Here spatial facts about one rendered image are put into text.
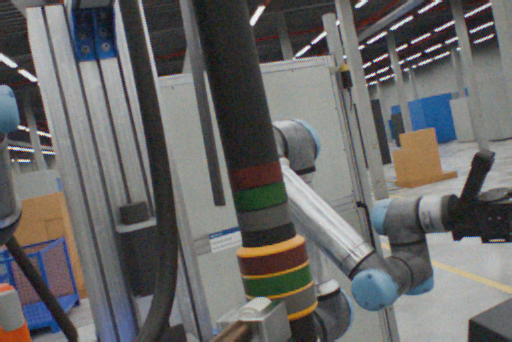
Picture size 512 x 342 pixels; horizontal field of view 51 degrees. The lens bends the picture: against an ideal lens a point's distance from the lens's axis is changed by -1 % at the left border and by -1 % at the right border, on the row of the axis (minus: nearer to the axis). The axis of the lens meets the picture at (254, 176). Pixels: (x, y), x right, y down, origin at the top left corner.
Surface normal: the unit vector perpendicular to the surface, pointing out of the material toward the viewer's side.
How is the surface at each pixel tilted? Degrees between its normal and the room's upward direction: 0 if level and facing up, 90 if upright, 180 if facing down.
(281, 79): 90
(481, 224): 98
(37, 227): 90
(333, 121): 90
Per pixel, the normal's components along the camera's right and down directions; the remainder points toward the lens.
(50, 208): 0.15, 0.02
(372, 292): -0.65, 0.18
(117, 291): 0.37, -0.03
